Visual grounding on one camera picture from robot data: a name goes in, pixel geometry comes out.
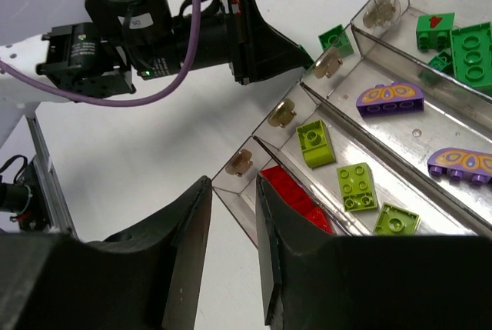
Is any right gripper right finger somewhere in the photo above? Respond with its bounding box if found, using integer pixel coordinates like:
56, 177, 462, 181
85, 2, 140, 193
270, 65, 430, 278
255, 176, 491, 329

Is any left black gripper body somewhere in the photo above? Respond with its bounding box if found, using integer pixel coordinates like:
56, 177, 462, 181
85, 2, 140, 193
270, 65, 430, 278
168, 0, 254, 85

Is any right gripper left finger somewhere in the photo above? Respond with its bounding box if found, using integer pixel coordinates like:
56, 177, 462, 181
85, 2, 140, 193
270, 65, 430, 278
1, 176, 212, 329

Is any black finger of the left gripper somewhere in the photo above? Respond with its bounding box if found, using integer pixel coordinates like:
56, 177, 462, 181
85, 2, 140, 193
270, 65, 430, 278
245, 0, 314, 82

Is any green lego brick top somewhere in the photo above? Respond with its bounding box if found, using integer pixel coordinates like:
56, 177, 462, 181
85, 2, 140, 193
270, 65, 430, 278
318, 24, 354, 58

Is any lime lego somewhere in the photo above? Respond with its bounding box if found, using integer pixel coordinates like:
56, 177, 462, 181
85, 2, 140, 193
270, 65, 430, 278
296, 119, 336, 168

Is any lime lego brick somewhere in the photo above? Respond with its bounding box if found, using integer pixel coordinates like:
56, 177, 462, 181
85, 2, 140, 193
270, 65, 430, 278
373, 202, 421, 235
337, 162, 378, 212

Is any red long lego brick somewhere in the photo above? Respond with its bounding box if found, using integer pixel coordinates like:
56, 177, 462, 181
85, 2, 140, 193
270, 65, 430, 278
261, 165, 316, 215

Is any purple curved lego piece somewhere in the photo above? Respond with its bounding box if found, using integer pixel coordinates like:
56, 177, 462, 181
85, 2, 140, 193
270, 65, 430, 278
356, 82, 424, 118

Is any purple lego base brick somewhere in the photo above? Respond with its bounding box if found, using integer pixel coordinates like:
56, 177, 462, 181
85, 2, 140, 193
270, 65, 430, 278
427, 148, 491, 186

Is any green long lego brick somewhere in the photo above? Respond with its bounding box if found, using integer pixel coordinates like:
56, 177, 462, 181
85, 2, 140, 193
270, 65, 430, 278
450, 22, 491, 96

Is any red curved lego piece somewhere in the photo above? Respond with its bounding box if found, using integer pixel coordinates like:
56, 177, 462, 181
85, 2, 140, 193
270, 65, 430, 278
304, 206, 333, 235

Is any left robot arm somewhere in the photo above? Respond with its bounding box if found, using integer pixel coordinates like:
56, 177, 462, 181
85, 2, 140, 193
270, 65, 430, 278
1, 0, 312, 140

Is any clear compartment organizer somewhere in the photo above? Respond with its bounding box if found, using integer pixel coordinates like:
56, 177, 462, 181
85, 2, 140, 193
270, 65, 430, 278
212, 0, 491, 240

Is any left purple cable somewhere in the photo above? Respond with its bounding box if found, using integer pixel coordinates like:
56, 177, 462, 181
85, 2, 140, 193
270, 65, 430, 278
0, 0, 203, 108

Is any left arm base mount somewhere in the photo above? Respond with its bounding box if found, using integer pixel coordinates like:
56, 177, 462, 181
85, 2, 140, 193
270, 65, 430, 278
1, 155, 50, 232

